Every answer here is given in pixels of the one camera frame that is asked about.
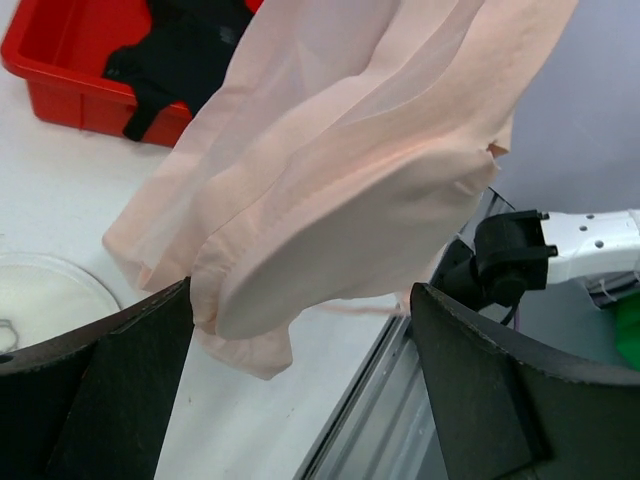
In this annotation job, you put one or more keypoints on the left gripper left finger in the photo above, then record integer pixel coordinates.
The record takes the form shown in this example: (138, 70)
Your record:
(95, 402)

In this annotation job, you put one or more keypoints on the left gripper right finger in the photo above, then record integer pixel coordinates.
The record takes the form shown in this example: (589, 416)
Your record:
(507, 406)

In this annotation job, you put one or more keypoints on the white mesh laundry bag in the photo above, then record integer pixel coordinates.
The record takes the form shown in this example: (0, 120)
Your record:
(44, 296)

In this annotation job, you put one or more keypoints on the pink bra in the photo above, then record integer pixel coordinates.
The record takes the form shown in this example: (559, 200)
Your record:
(349, 141)

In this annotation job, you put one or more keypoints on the black bra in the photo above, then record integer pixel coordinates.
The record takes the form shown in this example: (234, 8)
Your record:
(183, 58)

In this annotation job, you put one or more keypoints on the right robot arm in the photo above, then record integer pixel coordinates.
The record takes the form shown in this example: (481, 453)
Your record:
(516, 252)

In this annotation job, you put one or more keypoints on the red plastic tray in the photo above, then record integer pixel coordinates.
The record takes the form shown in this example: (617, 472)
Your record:
(60, 48)

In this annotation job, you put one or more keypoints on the aluminium frame rail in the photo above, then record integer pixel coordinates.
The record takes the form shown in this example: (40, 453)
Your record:
(383, 425)

